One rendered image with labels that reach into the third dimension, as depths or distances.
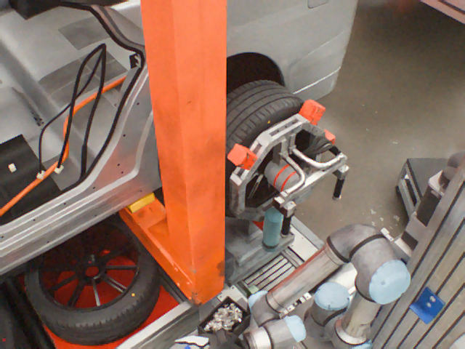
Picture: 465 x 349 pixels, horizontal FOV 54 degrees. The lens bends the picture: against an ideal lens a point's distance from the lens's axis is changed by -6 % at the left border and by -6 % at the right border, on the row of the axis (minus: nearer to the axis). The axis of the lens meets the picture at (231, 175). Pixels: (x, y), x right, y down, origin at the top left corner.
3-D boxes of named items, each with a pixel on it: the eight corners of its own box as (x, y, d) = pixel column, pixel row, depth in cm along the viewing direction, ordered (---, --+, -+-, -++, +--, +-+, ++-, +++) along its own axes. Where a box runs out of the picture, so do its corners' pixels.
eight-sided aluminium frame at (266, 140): (306, 179, 258) (321, 99, 218) (315, 186, 255) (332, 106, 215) (227, 230, 234) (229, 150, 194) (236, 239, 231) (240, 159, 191)
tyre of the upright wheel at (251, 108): (172, 126, 202) (196, 211, 254) (206, 157, 190) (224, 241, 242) (286, 55, 224) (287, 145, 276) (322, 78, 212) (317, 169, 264)
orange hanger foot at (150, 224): (144, 200, 254) (136, 153, 228) (204, 266, 227) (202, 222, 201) (118, 215, 246) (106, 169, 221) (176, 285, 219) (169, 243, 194)
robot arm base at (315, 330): (349, 326, 175) (356, 315, 167) (320, 348, 169) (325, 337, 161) (324, 298, 183) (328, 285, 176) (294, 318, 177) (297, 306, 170)
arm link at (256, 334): (271, 343, 125) (260, 319, 131) (256, 349, 124) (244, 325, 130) (270, 356, 130) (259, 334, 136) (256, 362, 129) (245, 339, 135)
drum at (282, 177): (282, 169, 234) (285, 149, 224) (314, 195, 223) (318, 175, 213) (261, 183, 228) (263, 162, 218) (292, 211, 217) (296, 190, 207)
